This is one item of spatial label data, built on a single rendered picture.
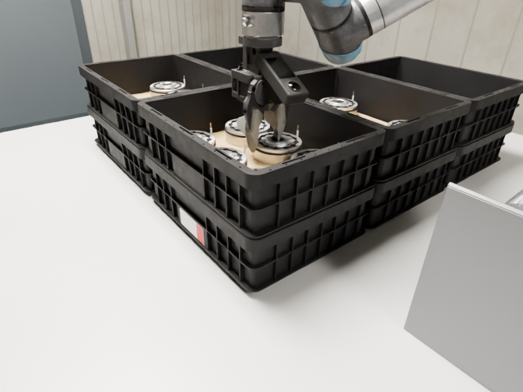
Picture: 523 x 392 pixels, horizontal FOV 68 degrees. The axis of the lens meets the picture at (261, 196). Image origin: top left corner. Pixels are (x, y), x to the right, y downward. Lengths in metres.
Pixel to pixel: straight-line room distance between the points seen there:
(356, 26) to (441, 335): 0.51
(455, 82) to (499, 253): 0.86
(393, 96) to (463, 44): 1.55
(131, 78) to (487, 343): 1.08
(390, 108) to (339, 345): 0.65
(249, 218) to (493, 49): 2.10
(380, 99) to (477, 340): 0.67
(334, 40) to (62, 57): 2.44
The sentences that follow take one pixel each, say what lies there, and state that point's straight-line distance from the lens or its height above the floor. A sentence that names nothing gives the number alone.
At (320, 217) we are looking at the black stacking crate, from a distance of 0.66.
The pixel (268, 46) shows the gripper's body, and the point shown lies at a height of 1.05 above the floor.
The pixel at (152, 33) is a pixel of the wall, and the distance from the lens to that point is 3.25.
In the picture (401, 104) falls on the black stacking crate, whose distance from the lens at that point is 1.04.
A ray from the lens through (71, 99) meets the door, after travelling 3.06.
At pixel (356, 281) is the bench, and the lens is 0.71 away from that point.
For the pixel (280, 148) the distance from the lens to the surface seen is 0.77.
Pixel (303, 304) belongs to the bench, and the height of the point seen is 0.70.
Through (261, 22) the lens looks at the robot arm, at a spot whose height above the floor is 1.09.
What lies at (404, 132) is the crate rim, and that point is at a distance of 0.76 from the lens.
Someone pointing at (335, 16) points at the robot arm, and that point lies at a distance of 0.70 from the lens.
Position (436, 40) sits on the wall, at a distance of 2.65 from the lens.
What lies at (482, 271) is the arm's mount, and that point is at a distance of 0.54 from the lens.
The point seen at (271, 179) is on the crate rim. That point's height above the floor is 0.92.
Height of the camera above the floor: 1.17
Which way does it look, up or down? 31 degrees down
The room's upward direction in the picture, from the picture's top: 1 degrees clockwise
